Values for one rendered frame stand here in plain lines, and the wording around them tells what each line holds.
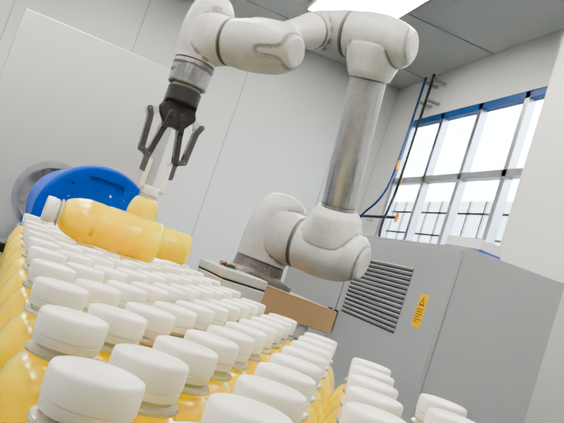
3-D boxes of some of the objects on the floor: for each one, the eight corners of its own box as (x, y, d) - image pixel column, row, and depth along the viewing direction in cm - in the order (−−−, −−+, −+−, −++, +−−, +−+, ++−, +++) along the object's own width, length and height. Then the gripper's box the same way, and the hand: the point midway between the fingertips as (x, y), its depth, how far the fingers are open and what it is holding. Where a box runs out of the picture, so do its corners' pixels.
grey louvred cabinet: (303, 442, 477) (365, 249, 489) (464, 625, 271) (566, 284, 282) (232, 424, 463) (298, 226, 474) (346, 602, 256) (457, 243, 268)
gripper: (216, 104, 152) (181, 202, 151) (146, 75, 146) (110, 178, 144) (225, 101, 145) (190, 204, 144) (153, 70, 139) (115, 178, 137)
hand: (154, 176), depth 144 cm, fingers closed on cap, 4 cm apart
